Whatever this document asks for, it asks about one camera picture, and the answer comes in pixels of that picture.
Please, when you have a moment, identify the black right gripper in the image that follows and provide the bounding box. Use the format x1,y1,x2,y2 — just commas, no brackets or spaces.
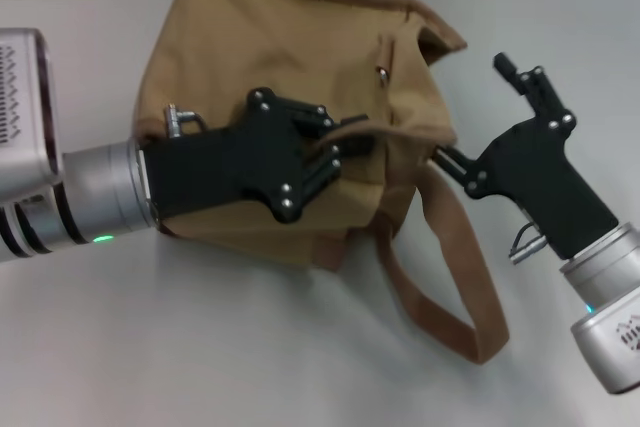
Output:
432,52,620,262

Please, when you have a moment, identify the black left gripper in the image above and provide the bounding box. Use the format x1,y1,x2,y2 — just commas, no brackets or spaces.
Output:
138,87,375,225

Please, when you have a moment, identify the khaki canvas food bag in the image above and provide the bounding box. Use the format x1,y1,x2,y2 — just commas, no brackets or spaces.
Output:
130,0,511,296

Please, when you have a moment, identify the right gripper cable connector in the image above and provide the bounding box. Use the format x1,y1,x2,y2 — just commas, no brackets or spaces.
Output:
507,221,549,263

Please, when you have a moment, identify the gripper cable connector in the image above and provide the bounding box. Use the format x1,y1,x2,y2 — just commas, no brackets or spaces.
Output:
163,103,207,141
507,221,549,263

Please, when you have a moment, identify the left gripper cable connector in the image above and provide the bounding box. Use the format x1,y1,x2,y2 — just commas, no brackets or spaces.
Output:
163,103,207,141

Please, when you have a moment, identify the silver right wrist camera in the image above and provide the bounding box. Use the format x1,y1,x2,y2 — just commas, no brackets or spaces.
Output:
569,291,640,397

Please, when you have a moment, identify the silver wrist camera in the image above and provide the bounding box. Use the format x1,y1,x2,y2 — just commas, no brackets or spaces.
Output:
569,291,640,397
0,27,65,208

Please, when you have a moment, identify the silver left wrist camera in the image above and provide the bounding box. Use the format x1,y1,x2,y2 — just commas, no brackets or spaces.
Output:
0,27,65,208

